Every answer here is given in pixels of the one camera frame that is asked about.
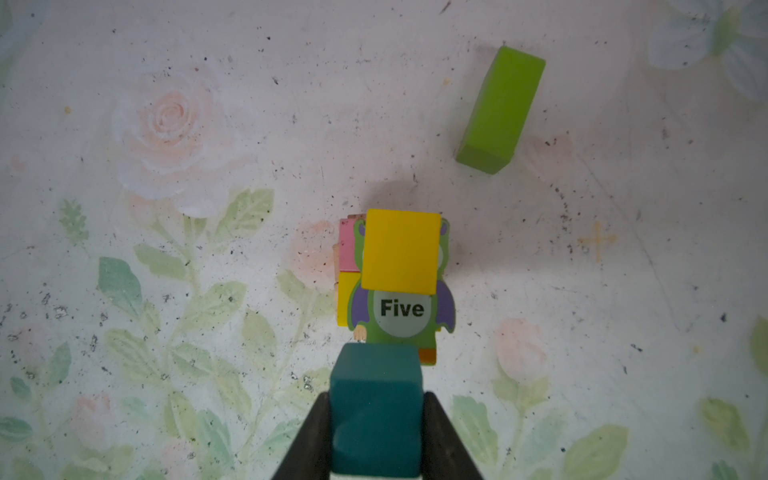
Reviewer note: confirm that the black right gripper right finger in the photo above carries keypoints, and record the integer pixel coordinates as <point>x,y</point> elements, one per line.
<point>444,456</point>

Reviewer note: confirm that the yellow small cube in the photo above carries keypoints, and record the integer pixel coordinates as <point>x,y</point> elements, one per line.
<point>401,251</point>

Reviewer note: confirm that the green owl number toy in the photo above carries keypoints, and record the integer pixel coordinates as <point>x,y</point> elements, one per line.
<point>401,318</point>

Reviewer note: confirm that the natural wood block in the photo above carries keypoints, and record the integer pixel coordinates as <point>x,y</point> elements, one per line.
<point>360,333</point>

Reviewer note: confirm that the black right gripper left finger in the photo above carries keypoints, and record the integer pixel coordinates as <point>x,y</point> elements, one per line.
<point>310,455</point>

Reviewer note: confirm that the pink wood block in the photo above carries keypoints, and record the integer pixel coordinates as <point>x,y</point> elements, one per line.
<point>346,245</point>

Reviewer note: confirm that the teal small cube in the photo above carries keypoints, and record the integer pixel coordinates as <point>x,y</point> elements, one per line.
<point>376,397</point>

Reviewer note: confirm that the green wood block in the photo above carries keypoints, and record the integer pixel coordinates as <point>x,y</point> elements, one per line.
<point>500,111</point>

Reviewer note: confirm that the yellow long wood block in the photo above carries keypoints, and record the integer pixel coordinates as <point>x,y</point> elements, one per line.
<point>345,289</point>

